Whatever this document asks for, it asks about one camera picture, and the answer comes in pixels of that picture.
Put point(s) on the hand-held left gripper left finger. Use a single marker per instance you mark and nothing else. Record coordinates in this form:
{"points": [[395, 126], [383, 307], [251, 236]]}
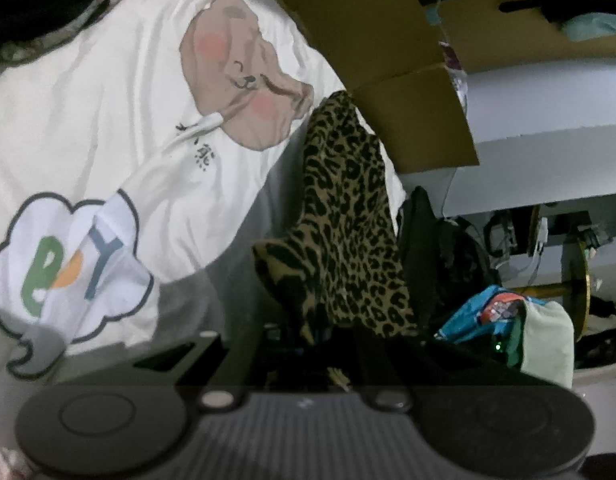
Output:
{"points": [[212, 355]]}

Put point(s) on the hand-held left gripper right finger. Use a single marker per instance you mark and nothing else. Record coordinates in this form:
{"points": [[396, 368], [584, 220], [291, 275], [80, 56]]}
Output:
{"points": [[383, 385]]}

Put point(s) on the leopard print pants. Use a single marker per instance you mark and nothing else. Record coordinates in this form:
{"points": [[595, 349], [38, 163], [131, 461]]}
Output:
{"points": [[348, 240]]}

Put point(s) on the black clothes pile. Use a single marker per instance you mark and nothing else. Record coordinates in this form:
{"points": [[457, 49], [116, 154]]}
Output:
{"points": [[438, 250]]}

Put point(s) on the blue printed bag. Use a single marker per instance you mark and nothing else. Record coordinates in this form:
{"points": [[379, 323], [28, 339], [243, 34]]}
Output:
{"points": [[468, 315]]}

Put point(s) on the light green cloth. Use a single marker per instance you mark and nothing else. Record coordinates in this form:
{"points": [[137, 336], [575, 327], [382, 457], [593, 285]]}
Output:
{"points": [[548, 340]]}

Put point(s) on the gold metal stand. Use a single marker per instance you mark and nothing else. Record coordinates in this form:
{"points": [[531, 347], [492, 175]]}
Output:
{"points": [[586, 285]]}

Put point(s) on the white printed blanket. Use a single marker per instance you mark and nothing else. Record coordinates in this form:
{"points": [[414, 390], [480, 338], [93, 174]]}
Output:
{"points": [[112, 135]]}

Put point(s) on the pink packets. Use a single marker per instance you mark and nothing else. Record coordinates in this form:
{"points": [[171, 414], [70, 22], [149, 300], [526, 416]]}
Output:
{"points": [[455, 75]]}

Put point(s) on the brown cardboard sheet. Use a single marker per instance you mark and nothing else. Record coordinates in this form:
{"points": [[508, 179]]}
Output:
{"points": [[368, 25]]}

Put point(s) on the tall brown board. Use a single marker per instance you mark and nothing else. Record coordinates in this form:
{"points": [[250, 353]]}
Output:
{"points": [[488, 35]]}

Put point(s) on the teal hanging garment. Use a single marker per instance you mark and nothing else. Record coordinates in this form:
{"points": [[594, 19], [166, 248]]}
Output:
{"points": [[593, 27]]}

